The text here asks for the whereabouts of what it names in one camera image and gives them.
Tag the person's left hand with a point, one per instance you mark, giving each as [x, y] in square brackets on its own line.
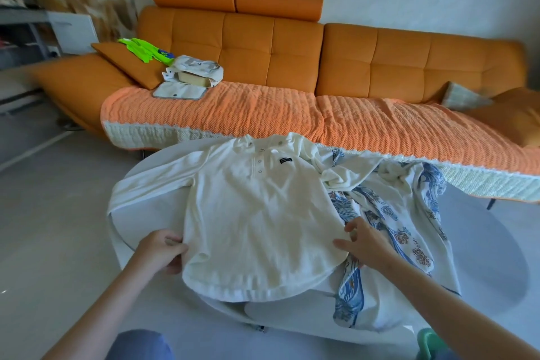
[157, 251]

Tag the grey checked cushion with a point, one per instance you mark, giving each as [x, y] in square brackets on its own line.
[464, 97]

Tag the orange sofa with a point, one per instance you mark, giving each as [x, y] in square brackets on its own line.
[337, 56]

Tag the person's right forearm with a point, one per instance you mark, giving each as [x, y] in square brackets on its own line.
[457, 314]

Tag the green object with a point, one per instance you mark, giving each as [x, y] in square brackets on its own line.
[430, 345]

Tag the beige box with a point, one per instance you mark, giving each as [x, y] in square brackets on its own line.
[193, 78]

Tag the white oval coffee table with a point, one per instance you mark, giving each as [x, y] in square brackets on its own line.
[485, 254]

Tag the person's right thumb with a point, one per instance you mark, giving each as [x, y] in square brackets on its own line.
[342, 244]

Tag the white blue patterned garment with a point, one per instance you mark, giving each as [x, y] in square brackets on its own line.
[392, 241]

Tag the person's blue trouser knee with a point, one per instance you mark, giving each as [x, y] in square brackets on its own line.
[137, 345]

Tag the orange cushion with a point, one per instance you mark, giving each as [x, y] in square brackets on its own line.
[126, 63]
[508, 117]

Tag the orange knitted sofa cover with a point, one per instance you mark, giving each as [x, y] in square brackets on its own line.
[320, 123]

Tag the white shelf unit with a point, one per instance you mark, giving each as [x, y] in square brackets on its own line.
[38, 47]

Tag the white long-sleeve shirt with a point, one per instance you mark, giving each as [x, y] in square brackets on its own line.
[253, 212]

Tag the person's left forearm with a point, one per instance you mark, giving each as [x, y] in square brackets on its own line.
[90, 315]

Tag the person's right hand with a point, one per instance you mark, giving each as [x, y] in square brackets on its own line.
[368, 245]

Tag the white canvas bag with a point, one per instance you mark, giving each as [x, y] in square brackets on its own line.
[198, 66]

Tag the neon green gloves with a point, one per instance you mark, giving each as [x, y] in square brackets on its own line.
[145, 48]

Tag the person's left thumb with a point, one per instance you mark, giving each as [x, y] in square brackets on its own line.
[176, 252]

